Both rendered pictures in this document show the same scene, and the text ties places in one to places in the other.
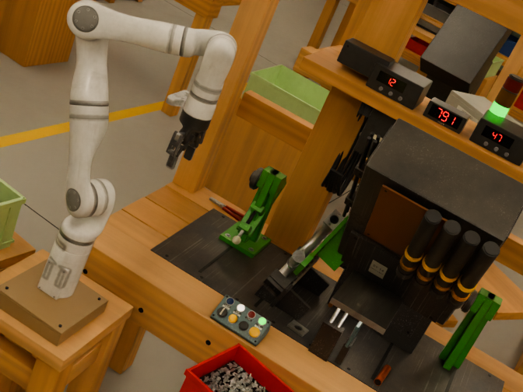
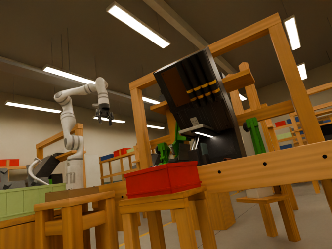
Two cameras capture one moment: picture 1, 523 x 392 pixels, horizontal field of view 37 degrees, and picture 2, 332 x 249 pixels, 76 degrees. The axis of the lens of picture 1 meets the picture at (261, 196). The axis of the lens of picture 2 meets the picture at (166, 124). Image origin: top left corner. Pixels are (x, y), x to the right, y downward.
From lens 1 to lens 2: 1.51 m
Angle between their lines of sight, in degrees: 43
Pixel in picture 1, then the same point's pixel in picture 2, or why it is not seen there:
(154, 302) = (124, 188)
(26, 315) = (56, 194)
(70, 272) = (74, 174)
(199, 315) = not seen: hidden behind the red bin
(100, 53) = (68, 105)
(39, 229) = not seen: outside the picture
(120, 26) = (68, 91)
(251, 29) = (139, 118)
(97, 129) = (69, 118)
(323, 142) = (173, 130)
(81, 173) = (65, 132)
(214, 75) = (100, 87)
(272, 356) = not seen: hidden behind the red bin
